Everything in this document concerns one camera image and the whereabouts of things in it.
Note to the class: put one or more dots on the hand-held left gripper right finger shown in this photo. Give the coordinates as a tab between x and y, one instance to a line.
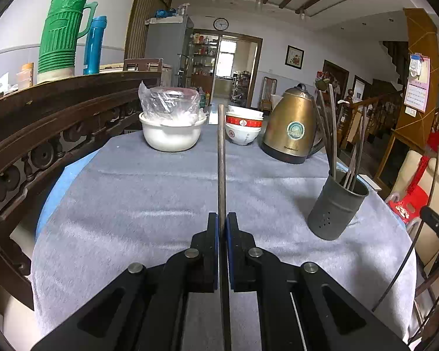
231	248

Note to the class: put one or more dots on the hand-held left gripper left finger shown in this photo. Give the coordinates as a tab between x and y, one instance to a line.
213	248

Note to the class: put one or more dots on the grey metal chopstick holder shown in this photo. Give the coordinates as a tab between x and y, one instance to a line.
329	212

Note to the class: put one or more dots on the red plastic chair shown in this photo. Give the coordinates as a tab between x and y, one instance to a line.
411	201

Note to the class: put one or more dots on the beige sofa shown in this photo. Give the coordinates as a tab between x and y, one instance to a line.
415	162

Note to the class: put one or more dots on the grey tablecloth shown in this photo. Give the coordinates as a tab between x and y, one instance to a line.
131	197

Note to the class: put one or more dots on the white bowl with red emblem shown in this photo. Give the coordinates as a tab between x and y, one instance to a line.
243	137

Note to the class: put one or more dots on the white plastic basin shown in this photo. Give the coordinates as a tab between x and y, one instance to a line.
168	139

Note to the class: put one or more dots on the red banded porcelain bowl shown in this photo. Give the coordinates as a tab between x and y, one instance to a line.
254	120

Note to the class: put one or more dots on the wooden stair railing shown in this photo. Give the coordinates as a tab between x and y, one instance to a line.
380	109

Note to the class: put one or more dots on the white porcelain bowl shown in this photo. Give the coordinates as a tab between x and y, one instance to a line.
247	111

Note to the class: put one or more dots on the gold electric kettle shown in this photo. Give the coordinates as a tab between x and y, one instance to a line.
289	109

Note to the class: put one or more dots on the plastic-wrapped steel bowl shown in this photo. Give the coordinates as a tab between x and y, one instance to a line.
168	102

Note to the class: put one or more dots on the metal kitchen rack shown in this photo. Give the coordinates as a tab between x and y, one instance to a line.
240	87

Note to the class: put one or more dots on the light wooden chair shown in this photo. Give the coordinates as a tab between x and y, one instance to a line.
267	87

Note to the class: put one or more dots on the white chest freezer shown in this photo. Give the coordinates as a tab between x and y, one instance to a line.
166	76

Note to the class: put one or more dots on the shelf with bottles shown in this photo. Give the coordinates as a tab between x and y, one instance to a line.
204	56

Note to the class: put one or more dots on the dark wooden chair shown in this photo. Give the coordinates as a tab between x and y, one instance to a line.
142	64
58	117

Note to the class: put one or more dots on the grey refrigerator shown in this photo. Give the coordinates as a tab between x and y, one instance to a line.
168	44

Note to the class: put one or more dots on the blue thermos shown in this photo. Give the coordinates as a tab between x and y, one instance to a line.
94	47

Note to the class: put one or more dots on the brown striped curtain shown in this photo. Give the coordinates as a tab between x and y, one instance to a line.
146	18

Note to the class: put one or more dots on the blue plastic bag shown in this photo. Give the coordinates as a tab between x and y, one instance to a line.
164	12

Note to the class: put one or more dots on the beige box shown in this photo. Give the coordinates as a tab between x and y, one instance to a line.
25	75

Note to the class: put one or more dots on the green thermos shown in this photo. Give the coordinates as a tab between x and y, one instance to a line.
58	36

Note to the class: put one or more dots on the brown wooden chair frame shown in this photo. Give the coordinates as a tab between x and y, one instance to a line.
437	281

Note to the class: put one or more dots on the wall calendar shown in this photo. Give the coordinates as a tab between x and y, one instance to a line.
417	91

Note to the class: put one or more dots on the framed wall picture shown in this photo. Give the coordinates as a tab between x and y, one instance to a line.
294	57

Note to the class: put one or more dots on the wall clock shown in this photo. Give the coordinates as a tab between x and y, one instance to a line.
221	24

